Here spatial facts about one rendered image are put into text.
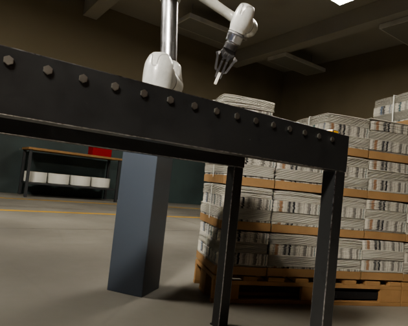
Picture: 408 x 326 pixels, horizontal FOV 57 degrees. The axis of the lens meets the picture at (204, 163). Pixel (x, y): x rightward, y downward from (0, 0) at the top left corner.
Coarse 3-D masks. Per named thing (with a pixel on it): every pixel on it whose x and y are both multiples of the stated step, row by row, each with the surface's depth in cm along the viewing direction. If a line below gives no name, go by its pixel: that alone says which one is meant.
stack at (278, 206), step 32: (256, 160) 197; (352, 160) 213; (224, 192) 192; (256, 192) 196; (288, 192) 201; (288, 224) 201; (352, 224) 212; (384, 224) 217; (256, 256) 196; (288, 256) 201; (352, 256) 211; (384, 256) 217; (256, 288) 216; (288, 288) 216; (384, 288) 216
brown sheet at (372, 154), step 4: (368, 152) 216; (372, 152) 216; (376, 152) 217; (380, 152) 217; (368, 156) 216; (372, 156) 216; (376, 156) 217; (380, 156) 217; (384, 156) 218; (388, 156) 219; (392, 156) 219; (396, 156) 220; (400, 156) 221; (404, 156) 221; (392, 160) 220; (396, 160) 220; (400, 160) 221; (404, 160) 221
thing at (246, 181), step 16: (208, 176) 219; (224, 176) 192; (320, 192) 207; (352, 192) 212; (368, 192) 215; (384, 192) 217; (240, 224) 194; (256, 224) 196; (272, 224) 198; (400, 240) 220; (240, 272) 193; (256, 272) 196; (272, 272) 198; (288, 272) 200; (304, 272) 203; (336, 272) 208; (352, 272) 211; (368, 272) 214
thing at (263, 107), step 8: (224, 96) 193; (232, 96) 193; (240, 96) 194; (232, 104) 193; (240, 104) 194; (248, 104) 195; (256, 104) 196; (264, 104) 198; (272, 104) 199; (264, 112) 198; (272, 112) 199
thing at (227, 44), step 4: (224, 44) 204; (228, 44) 202; (232, 44) 201; (224, 48) 204; (228, 48) 202; (232, 48) 202; (236, 48) 204; (224, 52) 205; (228, 52) 205; (232, 52) 205; (232, 56) 206
